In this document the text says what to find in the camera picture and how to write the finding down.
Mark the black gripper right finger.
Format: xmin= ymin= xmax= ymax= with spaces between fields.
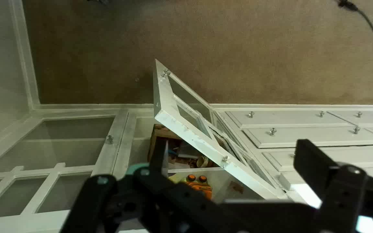
xmin=293 ymin=140 xmax=373 ymax=233

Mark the black cable on floor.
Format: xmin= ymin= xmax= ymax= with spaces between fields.
xmin=335 ymin=0 xmax=373 ymax=44

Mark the open white glass cabinet door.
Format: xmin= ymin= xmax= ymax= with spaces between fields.
xmin=153 ymin=58 xmax=289 ymax=202

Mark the orange toy in cabinet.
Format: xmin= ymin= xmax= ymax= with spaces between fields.
xmin=185 ymin=173 xmax=214 ymax=199

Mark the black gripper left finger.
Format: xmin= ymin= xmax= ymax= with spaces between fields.
xmin=59 ymin=173 xmax=169 ymax=233

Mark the white cabinet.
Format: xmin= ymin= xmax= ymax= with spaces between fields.
xmin=0 ymin=106 xmax=373 ymax=233

